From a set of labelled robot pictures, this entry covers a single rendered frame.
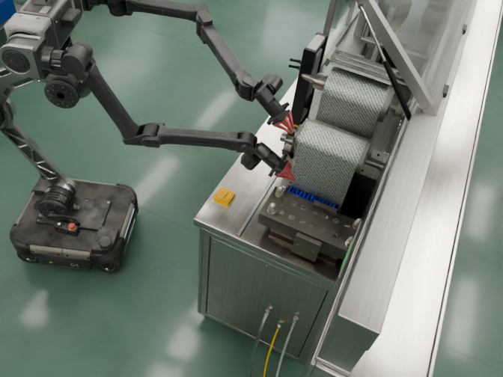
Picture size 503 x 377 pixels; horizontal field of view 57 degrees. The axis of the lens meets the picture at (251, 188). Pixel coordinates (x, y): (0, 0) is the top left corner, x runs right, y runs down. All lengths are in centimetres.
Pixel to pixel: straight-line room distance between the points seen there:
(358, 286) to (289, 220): 90
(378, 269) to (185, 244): 209
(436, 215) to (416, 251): 16
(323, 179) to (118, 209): 141
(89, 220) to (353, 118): 161
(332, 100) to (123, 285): 162
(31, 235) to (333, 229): 171
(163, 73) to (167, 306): 224
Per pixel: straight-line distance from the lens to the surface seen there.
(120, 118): 182
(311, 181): 183
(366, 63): 188
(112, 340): 266
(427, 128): 131
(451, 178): 154
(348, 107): 187
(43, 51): 177
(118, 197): 288
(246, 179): 206
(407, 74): 131
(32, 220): 288
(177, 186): 323
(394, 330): 115
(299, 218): 179
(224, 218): 191
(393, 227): 103
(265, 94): 170
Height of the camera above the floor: 240
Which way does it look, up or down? 48 degrees down
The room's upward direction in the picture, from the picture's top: 8 degrees clockwise
